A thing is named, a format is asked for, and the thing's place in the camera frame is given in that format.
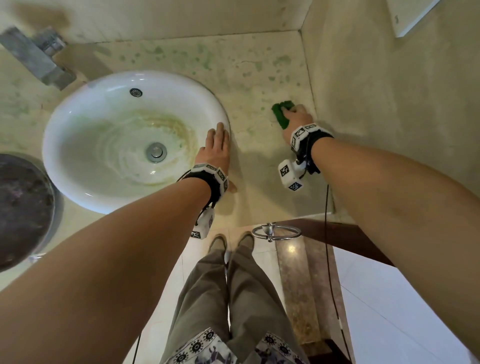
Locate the person's right hand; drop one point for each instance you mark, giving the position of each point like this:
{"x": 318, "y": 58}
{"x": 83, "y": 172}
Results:
{"x": 300, "y": 118}

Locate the person's left hand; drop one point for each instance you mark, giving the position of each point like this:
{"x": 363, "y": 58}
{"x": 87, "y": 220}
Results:
{"x": 215, "y": 150}

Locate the green cloth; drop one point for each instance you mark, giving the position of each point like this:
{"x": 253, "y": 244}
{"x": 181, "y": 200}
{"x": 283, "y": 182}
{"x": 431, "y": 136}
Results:
{"x": 279, "y": 112}

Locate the dark round metal tray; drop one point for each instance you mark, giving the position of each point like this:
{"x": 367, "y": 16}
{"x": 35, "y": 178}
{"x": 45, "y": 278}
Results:
{"x": 22, "y": 213}

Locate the person's right forearm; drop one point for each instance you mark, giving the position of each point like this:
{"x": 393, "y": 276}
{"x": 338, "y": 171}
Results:
{"x": 405, "y": 217}

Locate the person's left forearm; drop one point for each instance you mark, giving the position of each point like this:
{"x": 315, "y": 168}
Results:
{"x": 93, "y": 277}

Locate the white round sink basin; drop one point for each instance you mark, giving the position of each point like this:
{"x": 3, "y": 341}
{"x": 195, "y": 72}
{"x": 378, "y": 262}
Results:
{"x": 93, "y": 123}

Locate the black wristband with marker tags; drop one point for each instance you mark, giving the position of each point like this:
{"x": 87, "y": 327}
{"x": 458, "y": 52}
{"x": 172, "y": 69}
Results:
{"x": 213, "y": 180}
{"x": 311, "y": 142}

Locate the chrome drain stopper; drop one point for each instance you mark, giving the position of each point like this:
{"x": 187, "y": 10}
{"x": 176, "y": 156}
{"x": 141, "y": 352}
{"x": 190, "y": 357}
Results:
{"x": 156, "y": 152}

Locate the grey shoe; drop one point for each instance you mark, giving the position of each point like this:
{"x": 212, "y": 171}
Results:
{"x": 246, "y": 241}
{"x": 217, "y": 243}

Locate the grey trousers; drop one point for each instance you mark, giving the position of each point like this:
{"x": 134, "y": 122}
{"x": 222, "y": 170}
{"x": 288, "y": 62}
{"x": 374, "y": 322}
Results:
{"x": 255, "y": 292}

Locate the patterned white shirt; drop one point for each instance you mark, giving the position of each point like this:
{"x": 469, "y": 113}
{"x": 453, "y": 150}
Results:
{"x": 195, "y": 347}

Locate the chrome square faucet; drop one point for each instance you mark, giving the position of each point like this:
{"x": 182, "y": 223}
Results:
{"x": 30, "y": 56}

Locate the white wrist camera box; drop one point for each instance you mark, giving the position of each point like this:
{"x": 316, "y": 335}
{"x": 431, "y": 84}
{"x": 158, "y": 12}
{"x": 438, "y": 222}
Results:
{"x": 290, "y": 176}
{"x": 203, "y": 223}

